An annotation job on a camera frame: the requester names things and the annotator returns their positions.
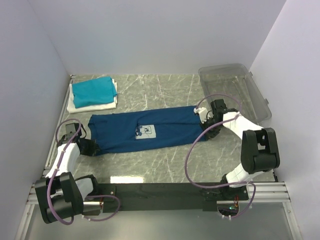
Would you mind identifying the dark blue t-shirt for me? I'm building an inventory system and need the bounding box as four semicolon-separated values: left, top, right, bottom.
88;106;203;155

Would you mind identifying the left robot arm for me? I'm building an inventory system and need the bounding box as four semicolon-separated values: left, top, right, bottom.
35;118;100;225

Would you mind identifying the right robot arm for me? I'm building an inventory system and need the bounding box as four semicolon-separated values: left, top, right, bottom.
193;99;280;200

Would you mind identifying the white folded t-shirt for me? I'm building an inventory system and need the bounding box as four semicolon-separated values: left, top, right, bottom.
67;79;117;114

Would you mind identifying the teal folded t-shirt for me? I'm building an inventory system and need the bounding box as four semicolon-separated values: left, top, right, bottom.
71;76;118;109

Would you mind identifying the clear plastic bin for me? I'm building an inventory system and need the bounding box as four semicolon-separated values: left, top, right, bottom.
198;63;272;124

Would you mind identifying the black base beam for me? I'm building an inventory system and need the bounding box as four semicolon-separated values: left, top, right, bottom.
84;183;249;213

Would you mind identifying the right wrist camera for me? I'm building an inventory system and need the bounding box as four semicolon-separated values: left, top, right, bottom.
193;107;210;124

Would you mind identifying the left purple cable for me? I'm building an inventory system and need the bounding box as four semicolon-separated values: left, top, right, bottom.
46;118;122;226

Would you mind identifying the purple cable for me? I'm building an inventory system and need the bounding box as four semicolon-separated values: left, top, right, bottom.
46;118;122;226
184;92;257;219

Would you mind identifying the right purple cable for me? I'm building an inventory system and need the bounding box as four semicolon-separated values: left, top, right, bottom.
184;92;257;219

